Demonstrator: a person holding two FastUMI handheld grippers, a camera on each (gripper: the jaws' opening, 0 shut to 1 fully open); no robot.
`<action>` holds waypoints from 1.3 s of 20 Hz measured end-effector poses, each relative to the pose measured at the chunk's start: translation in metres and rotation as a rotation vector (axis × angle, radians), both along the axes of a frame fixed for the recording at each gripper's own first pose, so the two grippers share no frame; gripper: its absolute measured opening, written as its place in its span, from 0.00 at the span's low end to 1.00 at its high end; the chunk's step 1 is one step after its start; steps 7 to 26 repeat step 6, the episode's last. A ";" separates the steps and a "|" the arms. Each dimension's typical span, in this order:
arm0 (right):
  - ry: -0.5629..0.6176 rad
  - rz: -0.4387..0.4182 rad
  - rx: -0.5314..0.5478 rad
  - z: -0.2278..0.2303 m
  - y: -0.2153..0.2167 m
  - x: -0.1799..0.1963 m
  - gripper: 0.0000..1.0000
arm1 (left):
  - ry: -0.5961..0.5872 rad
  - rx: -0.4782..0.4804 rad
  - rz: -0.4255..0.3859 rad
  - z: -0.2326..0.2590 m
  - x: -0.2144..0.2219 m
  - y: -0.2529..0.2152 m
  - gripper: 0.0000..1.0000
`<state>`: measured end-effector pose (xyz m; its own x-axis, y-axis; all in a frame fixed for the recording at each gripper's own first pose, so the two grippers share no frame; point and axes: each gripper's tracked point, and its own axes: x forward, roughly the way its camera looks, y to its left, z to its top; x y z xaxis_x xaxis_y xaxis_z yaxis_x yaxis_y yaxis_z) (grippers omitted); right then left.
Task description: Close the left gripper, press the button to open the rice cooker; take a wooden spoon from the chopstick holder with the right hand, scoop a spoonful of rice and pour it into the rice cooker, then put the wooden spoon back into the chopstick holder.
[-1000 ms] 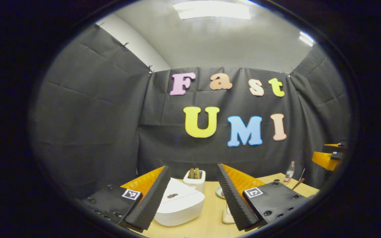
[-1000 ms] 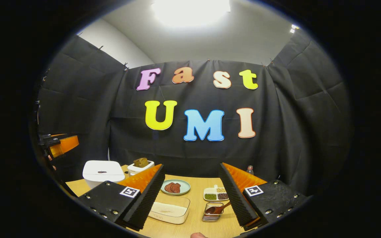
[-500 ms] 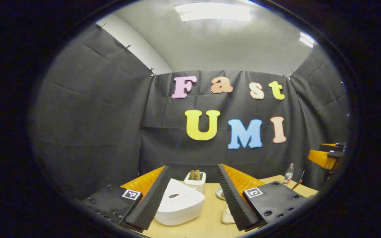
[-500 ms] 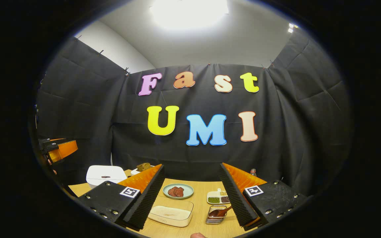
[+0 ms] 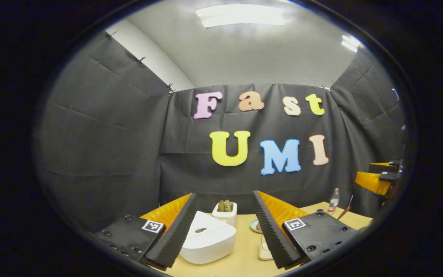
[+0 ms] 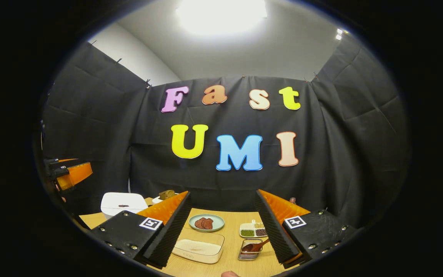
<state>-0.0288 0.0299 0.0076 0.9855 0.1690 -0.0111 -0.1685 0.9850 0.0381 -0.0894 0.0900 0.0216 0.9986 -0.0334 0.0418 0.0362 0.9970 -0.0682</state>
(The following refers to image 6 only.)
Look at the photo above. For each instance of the white toaster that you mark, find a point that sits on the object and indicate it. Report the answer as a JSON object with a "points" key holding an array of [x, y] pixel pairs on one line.
{"points": [[156, 200]]}

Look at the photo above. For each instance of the brown bread slices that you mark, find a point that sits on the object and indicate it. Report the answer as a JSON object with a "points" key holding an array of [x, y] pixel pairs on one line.
{"points": [[166, 194]]}

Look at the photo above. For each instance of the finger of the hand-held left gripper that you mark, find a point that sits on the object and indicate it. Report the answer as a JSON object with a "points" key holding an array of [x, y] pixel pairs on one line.
{"points": [[62, 160], [75, 174]]}

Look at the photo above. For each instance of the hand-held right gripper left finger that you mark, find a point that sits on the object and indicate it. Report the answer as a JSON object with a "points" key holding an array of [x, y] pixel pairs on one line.
{"points": [[169, 234]]}

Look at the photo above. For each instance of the metal chopstick holder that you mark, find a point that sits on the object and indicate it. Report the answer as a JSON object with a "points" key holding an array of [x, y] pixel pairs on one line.
{"points": [[246, 256]]}

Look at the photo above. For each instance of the black backdrop cloth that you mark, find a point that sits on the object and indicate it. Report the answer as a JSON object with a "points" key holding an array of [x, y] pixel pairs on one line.
{"points": [[340, 154]]}

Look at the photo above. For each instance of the large ceiling light panel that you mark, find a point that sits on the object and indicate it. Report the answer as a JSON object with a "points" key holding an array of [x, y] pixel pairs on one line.
{"points": [[221, 15]]}

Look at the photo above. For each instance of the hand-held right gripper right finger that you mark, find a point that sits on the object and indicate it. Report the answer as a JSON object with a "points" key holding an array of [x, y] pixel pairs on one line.
{"points": [[273, 234]]}

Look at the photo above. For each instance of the pale green plate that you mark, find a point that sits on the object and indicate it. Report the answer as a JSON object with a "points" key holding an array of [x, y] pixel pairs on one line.
{"points": [[217, 221]]}

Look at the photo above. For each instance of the small ceiling light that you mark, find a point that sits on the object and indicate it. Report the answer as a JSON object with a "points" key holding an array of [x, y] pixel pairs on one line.
{"points": [[340, 34]]}

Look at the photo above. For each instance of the brown wooden spoon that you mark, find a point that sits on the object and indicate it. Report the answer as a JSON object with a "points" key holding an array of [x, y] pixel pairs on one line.
{"points": [[254, 246]]}

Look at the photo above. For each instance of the white divided bean dish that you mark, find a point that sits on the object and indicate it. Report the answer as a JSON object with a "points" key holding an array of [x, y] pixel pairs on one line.
{"points": [[252, 231]]}

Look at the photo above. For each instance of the brown meat slices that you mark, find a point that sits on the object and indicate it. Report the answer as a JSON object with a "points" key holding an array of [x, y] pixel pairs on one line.
{"points": [[204, 223]]}

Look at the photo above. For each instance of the clear rice container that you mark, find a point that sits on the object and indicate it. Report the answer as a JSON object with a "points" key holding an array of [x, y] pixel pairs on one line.
{"points": [[198, 248]]}

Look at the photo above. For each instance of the white rice cooker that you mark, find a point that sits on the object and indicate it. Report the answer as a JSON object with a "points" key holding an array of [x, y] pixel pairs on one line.
{"points": [[123, 202]]}

